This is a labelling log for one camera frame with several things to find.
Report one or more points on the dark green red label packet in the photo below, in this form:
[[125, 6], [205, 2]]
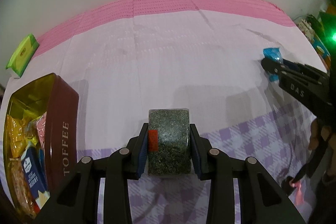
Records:
[[170, 140]]

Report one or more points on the person's right hand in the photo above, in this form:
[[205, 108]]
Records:
[[315, 134]]

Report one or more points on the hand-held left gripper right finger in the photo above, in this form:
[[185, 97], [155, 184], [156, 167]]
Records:
[[195, 153]]

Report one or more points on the pink patterned snack packet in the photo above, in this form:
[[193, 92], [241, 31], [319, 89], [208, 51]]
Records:
[[42, 127]]

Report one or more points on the blue candy packet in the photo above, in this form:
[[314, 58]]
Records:
[[273, 52]]

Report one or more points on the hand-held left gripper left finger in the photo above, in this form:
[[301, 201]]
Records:
[[143, 153]]

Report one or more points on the navy cracker packet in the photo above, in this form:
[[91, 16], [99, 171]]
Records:
[[31, 169]]

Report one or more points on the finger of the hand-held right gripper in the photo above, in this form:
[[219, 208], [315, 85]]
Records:
[[302, 68], [271, 67]]

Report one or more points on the pink and purple checked tablecloth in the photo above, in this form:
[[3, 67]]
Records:
[[183, 56]]

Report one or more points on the gold and maroon tin box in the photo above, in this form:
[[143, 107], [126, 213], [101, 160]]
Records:
[[63, 129]]

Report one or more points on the pile of colourful boxes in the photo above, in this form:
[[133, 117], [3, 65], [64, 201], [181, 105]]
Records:
[[319, 29]]

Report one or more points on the green tissue pack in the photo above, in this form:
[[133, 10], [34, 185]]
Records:
[[23, 54]]

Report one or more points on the clear packet of brown balls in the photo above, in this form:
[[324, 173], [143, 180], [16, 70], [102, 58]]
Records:
[[18, 184]]

